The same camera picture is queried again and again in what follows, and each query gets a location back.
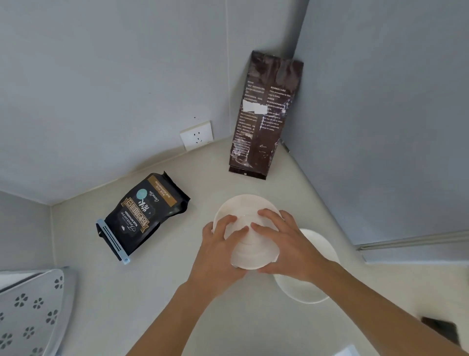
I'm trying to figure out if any person's right hand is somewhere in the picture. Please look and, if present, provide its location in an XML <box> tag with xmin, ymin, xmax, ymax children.
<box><xmin>251</xmin><ymin>208</ymin><xmax>340</xmax><ymax>285</ymax></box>

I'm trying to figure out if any person's left hand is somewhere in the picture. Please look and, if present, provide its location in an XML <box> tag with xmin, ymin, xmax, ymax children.
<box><xmin>186</xmin><ymin>214</ymin><xmax>251</xmax><ymax>295</ymax></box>

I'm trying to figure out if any white ceramic bowl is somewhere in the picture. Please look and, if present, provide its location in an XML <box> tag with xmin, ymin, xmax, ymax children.
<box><xmin>213</xmin><ymin>194</ymin><xmax>283</xmax><ymax>271</ymax></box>

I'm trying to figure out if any person's left forearm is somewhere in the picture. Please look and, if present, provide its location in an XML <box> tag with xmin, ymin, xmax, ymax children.
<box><xmin>121</xmin><ymin>280</ymin><xmax>239</xmax><ymax>356</ymax></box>

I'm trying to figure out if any person's right forearm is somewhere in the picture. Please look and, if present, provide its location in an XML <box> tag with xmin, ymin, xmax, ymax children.
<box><xmin>313</xmin><ymin>264</ymin><xmax>469</xmax><ymax>356</ymax></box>

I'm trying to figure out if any white ceramic plate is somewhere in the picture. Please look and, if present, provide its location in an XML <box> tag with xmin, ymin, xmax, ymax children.
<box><xmin>274</xmin><ymin>228</ymin><xmax>341</xmax><ymax>305</ymax></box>

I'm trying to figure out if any black coffee bean bag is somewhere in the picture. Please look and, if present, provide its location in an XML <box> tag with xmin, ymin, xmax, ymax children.
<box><xmin>96</xmin><ymin>171</ymin><xmax>191</xmax><ymax>258</ymax></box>

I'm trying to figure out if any tall brown coffee bag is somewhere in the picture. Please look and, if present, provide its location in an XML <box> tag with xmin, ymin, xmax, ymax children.
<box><xmin>229</xmin><ymin>50</ymin><xmax>304</xmax><ymax>180</ymax></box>

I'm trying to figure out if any light blue bag clip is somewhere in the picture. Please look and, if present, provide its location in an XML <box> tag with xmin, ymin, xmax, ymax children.
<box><xmin>96</xmin><ymin>219</ymin><xmax>131</xmax><ymax>266</ymax></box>

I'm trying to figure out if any grey refrigerator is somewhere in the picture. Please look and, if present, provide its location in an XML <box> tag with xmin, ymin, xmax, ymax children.
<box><xmin>292</xmin><ymin>0</ymin><xmax>469</xmax><ymax>264</ymax></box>

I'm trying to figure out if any white paper sheet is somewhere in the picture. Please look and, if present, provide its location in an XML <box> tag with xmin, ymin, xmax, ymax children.
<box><xmin>329</xmin><ymin>344</ymin><xmax>368</xmax><ymax>356</ymax></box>

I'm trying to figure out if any dark brown object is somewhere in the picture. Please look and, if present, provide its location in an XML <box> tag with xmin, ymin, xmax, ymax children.
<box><xmin>421</xmin><ymin>316</ymin><xmax>459</xmax><ymax>346</ymax></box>

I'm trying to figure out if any grey perforated metal rack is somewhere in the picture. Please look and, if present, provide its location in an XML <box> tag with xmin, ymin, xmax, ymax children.
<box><xmin>0</xmin><ymin>267</ymin><xmax>78</xmax><ymax>356</ymax></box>

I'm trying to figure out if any white wall socket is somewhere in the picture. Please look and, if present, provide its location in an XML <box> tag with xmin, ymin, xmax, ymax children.
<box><xmin>179</xmin><ymin>121</ymin><xmax>214</xmax><ymax>152</ymax></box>

